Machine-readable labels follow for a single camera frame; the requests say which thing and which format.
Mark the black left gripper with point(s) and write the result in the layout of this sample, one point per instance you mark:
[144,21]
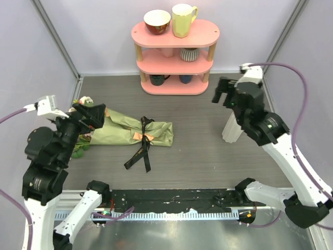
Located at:
[96,112]

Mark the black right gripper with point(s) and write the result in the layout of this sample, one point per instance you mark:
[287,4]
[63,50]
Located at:
[224,85]

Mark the green orange wrapping paper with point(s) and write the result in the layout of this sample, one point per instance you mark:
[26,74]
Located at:
[120,130]

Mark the pink artificial flower bouquet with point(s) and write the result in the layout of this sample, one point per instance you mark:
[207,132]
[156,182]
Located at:
[84,140]

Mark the black printed ribbon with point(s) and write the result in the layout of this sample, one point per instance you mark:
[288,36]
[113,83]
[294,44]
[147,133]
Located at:
[142,153]

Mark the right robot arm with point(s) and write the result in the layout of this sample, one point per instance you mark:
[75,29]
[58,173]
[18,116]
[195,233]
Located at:
[305,205]

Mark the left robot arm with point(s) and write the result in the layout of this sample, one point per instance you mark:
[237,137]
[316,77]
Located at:
[49,153]

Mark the white ribbed vase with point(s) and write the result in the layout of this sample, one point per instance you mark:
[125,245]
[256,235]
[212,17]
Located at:
[232,131]

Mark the dark blue cup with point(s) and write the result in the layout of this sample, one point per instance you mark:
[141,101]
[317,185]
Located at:
[185,79]

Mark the striped grey cup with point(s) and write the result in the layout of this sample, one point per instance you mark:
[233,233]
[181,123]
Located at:
[189,54]

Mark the pink three-tier shelf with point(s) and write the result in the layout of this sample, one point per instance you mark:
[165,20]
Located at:
[203,35]

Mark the dark green mug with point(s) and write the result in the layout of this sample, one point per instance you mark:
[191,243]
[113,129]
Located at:
[158,79]

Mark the pink mug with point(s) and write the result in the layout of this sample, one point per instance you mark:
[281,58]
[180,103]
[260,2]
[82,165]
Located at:
[166,52]

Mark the yellow ceramic mug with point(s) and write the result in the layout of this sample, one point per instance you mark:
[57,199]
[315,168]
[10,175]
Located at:
[183,15]

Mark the red white bowl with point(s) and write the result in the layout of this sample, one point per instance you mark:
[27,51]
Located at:
[157,21]

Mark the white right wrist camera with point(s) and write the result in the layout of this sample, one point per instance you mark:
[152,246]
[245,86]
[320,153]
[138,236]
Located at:
[249,73]

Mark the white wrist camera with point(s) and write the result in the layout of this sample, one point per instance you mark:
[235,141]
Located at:
[46,107]
[249,73]

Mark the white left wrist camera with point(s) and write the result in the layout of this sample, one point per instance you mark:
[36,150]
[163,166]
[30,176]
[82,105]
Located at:
[46,107]

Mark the white slotted cable duct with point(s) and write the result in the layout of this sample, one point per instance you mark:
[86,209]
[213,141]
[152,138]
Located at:
[190,215]

